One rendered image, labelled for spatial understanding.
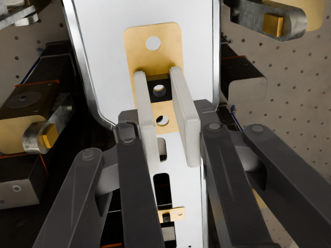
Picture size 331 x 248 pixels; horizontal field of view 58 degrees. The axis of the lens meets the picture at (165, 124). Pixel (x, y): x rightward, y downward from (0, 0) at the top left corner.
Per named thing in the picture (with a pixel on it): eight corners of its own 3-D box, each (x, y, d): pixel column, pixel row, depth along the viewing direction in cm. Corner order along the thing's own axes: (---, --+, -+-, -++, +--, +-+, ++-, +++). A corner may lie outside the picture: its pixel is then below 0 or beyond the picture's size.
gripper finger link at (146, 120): (161, 173, 16) (147, 176, 16) (149, 108, 21) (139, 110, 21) (155, 126, 14) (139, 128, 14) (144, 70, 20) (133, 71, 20)
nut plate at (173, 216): (184, 206, 64) (185, 210, 63) (185, 218, 66) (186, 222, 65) (146, 211, 64) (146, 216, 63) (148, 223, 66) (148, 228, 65)
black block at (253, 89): (232, 49, 79) (281, 100, 54) (195, 53, 78) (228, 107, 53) (233, 29, 76) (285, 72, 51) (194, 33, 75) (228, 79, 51)
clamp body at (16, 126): (85, 62, 76) (56, 149, 45) (42, 68, 76) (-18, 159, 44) (79, 37, 73) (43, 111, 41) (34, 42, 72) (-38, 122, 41)
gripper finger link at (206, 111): (207, 154, 13) (274, 145, 13) (188, 100, 17) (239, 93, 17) (208, 179, 14) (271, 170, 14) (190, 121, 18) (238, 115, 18)
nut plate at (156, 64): (187, 128, 24) (189, 137, 23) (139, 135, 24) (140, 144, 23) (180, 20, 19) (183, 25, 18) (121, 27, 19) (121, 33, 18)
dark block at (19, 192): (79, 85, 79) (40, 204, 43) (51, 88, 78) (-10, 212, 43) (74, 67, 76) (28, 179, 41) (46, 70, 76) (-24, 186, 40)
